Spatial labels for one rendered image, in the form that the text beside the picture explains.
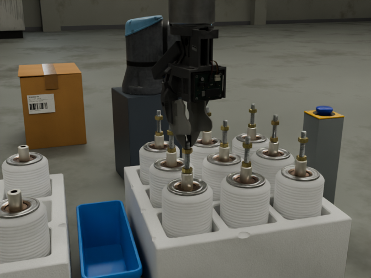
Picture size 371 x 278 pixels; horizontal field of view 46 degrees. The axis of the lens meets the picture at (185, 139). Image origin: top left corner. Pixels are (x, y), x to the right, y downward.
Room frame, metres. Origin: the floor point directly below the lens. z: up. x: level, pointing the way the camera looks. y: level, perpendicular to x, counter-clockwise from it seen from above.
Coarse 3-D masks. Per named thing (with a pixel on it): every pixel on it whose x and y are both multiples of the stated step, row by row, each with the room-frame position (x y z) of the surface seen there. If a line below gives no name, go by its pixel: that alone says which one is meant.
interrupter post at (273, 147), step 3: (270, 141) 0.92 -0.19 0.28; (270, 144) 0.91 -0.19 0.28; (273, 144) 0.91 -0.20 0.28; (276, 144) 0.91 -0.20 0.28; (270, 147) 0.91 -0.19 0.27; (273, 147) 0.91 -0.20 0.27; (276, 147) 0.91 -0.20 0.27; (270, 150) 0.91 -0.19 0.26; (273, 150) 0.91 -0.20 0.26; (276, 150) 0.91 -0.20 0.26; (270, 153) 0.91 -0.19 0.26; (273, 153) 0.91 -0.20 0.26; (276, 153) 0.91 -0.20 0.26
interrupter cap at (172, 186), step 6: (174, 180) 0.76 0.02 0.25; (180, 180) 0.76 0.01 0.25; (198, 180) 0.76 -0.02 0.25; (168, 186) 0.73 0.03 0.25; (174, 186) 0.74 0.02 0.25; (180, 186) 0.74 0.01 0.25; (198, 186) 0.74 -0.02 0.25; (204, 186) 0.74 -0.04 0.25; (174, 192) 0.71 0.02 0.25; (180, 192) 0.71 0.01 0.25; (186, 192) 0.71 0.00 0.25; (192, 192) 0.71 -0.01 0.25; (198, 192) 0.71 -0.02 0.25; (204, 192) 0.72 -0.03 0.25
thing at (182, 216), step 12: (168, 192) 0.72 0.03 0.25; (168, 204) 0.71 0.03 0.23; (180, 204) 0.69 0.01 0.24; (192, 204) 0.69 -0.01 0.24; (204, 204) 0.70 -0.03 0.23; (168, 216) 0.71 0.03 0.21; (180, 216) 0.69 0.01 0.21; (192, 216) 0.69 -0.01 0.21; (204, 216) 0.70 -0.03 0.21; (168, 228) 0.71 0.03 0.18; (180, 228) 0.69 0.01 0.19; (192, 228) 0.69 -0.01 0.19; (204, 228) 0.70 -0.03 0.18
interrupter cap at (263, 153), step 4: (260, 148) 0.94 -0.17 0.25; (264, 148) 0.95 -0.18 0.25; (280, 148) 0.94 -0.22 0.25; (256, 152) 0.92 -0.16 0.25; (260, 152) 0.92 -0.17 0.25; (264, 152) 0.92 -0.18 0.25; (280, 152) 0.92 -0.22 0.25; (284, 152) 0.92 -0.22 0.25; (288, 152) 0.92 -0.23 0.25; (260, 156) 0.90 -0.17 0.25; (264, 156) 0.90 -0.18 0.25; (268, 156) 0.89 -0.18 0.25; (272, 156) 0.90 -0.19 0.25; (276, 156) 0.90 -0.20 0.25; (280, 156) 0.89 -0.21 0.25; (284, 156) 0.90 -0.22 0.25; (288, 156) 0.89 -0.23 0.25; (276, 160) 0.88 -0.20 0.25
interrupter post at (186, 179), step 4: (192, 172) 0.74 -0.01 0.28; (184, 176) 0.73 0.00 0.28; (188, 176) 0.73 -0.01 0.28; (192, 176) 0.73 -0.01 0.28; (184, 180) 0.73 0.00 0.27; (188, 180) 0.73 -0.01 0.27; (192, 180) 0.73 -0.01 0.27; (184, 184) 0.73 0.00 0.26; (188, 184) 0.73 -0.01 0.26; (192, 184) 0.73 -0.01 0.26; (184, 188) 0.73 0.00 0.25; (188, 188) 0.73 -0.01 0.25; (192, 188) 0.73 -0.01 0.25
